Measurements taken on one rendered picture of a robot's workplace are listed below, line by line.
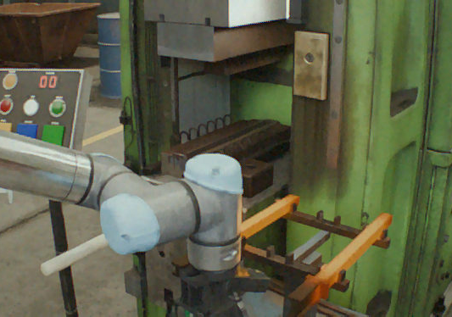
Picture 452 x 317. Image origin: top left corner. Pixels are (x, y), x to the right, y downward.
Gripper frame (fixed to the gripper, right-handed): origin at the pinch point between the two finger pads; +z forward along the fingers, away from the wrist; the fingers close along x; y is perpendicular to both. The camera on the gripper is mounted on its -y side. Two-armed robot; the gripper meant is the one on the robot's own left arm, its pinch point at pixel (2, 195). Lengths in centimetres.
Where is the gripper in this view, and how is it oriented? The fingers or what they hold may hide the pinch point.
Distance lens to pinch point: 164.4
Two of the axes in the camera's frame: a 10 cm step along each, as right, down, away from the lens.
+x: 6.9, 2.5, -6.8
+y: -7.3, 2.4, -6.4
